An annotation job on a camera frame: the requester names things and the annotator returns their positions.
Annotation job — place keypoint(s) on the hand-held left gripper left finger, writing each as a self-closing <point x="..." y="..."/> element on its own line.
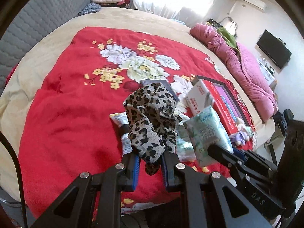
<point x="135" y="171"/>

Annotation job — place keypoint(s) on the pink picture book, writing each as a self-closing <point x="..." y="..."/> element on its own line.
<point x="228" y="95"/>

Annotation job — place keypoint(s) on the red cardboard box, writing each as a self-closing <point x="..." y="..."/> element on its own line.
<point x="220" y="114"/>

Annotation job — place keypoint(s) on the black metal bar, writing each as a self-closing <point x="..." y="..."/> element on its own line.
<point x="272" y="152"/>

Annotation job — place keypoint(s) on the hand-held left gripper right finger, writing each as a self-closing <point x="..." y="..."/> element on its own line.
<point x="165" y="171"/>

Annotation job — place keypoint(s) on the white curved metal frame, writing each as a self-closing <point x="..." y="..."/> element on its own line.
<point x="234" y="25"/>

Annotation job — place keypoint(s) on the grey quilted headboard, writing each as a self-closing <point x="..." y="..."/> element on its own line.
<point x="35" y="16"/>

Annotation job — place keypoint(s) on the black wall television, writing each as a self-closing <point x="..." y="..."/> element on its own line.
<point x="273" y="49"/>

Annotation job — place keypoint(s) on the dark cardboard box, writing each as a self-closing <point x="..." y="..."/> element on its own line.
<point x="172" y="92"/>

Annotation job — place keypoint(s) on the leopard print scrunchie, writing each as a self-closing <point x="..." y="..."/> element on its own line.
<point x="147" y="128"/>

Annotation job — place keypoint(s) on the mint green tissue pack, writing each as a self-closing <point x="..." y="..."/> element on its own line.
<point x="186" y="147"/>

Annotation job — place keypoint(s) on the green cloth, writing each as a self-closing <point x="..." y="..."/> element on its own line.
<point x="226" y="36"/>

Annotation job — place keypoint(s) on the pink quilt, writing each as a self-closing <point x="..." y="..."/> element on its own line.
<point x="249" y="76"/>

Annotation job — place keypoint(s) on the white dresser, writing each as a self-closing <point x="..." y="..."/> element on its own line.
<point x="266" y="73"/>

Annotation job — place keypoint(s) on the light blue tissue pack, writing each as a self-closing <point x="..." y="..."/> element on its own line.
<point x="206" y="133"/>

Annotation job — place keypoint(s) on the dark bag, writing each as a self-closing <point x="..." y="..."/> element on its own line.
<point x="280" y="123"/>

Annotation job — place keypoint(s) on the red cloth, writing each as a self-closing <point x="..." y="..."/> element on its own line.
<point x="11" y="73"/>

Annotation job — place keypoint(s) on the red floral blanket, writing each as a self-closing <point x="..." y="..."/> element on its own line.
<point x="59" y="123"/>

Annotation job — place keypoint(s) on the beige bed sheet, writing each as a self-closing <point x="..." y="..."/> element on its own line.
<point x="142" y="19"/>

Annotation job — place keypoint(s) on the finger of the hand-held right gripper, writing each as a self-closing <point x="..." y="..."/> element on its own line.
<point x="225" y="158"/>
<point x="239" y="153"/>

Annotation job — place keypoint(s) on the silver printed packet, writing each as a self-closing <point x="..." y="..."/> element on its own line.
<point x="118" y="118"/>

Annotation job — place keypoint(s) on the dark yellow-edged book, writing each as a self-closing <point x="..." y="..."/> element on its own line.
<point x="213" y="22"/>

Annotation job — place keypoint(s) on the dark blue patterned cloth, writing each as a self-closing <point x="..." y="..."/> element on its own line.
<point x="90" y="9"/>

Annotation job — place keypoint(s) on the plush bear with purple dress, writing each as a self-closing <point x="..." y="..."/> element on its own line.
<point x="242" y="135"/>

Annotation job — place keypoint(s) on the white air conditioner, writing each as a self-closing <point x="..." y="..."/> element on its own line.
<point x="251" y="1"/>

